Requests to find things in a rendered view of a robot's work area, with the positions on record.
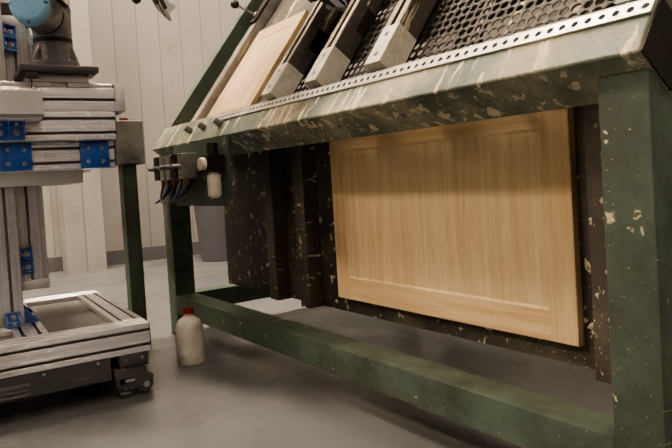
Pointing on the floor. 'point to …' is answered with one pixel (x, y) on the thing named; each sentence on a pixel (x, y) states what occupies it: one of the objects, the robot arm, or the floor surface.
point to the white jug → (189, 339)
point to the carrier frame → (595, 277)
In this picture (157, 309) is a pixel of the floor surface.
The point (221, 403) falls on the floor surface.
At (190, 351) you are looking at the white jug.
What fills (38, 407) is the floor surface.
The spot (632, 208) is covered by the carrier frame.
